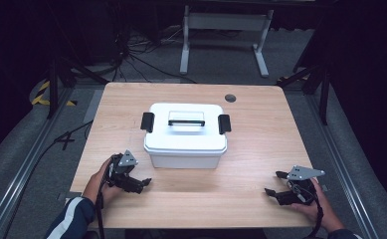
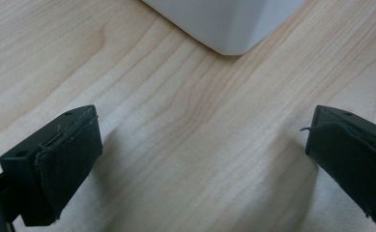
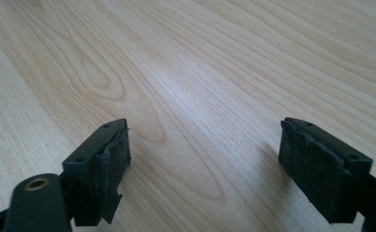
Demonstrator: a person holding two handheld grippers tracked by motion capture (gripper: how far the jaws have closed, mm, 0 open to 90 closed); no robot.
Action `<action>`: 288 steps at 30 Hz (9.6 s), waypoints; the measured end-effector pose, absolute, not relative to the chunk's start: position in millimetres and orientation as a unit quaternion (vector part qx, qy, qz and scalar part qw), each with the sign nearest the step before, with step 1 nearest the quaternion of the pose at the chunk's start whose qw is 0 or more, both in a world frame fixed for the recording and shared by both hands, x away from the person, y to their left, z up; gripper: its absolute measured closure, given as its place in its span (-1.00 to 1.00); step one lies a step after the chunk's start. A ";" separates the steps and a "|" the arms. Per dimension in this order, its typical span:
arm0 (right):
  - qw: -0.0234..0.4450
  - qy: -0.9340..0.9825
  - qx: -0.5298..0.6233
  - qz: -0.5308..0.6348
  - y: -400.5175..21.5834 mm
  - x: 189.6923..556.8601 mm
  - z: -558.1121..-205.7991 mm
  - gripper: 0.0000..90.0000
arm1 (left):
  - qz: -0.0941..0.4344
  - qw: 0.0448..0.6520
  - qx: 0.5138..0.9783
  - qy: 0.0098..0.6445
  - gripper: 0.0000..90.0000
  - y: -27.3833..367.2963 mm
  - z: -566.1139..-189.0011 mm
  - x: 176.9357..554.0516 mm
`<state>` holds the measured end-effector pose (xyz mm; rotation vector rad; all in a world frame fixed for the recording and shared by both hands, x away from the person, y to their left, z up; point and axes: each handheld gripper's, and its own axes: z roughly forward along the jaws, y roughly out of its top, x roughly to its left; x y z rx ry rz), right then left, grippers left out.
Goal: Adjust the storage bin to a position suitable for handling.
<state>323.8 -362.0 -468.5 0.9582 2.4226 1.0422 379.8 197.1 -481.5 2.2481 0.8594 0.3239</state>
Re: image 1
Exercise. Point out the white storage box lid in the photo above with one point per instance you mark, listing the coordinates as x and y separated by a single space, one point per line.
186 137

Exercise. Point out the person's left hand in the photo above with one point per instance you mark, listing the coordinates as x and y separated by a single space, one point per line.
96 186

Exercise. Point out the yellow and black floor tape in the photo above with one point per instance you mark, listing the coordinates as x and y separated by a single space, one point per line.
43 88

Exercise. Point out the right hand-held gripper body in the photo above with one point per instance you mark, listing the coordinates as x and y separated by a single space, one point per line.
297 195

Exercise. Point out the aluminium floor rail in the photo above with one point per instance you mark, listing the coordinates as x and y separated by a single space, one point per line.
22 172
340 166

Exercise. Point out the grey round table grommet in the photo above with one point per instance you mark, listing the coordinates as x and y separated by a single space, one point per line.
230 98

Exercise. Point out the person's right hand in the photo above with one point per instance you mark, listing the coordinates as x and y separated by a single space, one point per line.
320 209

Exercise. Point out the white plastic storage box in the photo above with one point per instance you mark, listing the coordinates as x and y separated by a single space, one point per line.
185 161

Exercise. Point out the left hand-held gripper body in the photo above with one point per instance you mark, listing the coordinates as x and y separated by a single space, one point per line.
120 169

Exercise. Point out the white metal desk frame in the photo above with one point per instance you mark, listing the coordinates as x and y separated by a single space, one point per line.
226 21

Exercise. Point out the black tripod stand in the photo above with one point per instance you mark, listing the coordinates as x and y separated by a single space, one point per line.
53 86
324 96

